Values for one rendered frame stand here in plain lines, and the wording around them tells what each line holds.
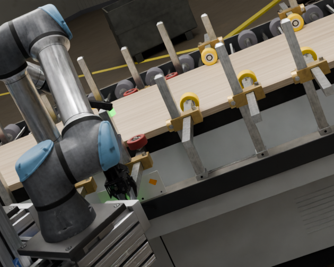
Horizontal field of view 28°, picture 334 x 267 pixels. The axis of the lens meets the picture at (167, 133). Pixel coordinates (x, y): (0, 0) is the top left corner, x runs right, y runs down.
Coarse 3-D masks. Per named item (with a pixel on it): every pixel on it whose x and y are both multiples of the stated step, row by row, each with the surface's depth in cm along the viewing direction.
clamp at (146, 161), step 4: (148, 152) 260; (136, 156) 261; (140, 156) 258; (144, 156) 257; (148, 156) 257; (132, 160) 259; (136, 160) 257; (140, 160) 256; (144, 160) 256; (148, 160) 256; (152, 160) 261; (124, 164) 258; (128, 164) 257; (132, 164) 257; (144, 164) 257; (148, 164) 257; (152, 164) 258; (132, 168) 258; (144, 168) 258
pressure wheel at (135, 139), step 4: (136, 136) 272; (140, 136) 271; (144, 136) 269; (128, 140) 271; (132, 140) 270; (136, 140) 267; (140, 140) 267; (144, 140) 268; (128, 144) 268; (132, 144) 267; (136, 144) 267; (140, 144) 267; (144, 144) 268; (132, 148) 268; (136, 148) 267; (140, 148) 270
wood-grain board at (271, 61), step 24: (312, 24) 325; (264, 48) 320; (288, 48) 303; (312, 48) 287; (192, 72) 335; (216, 72) 316; (264, 72) 284; (288, 72) 270; (144, 96) 330; (216, 96) 280; (120, 120) 307; (144, 120) 291; (24, 144) 341; (0, 168) 316
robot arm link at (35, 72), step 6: (30, 66) 216; (36, 66) 218; (30, 72) 215; (36, 72) 216; (42, 72) 218; (36, 78) 217; (42, 78) 218; (36, 84) 218; (42, 84) 218; (42, 90) 221; (48, 90) 221
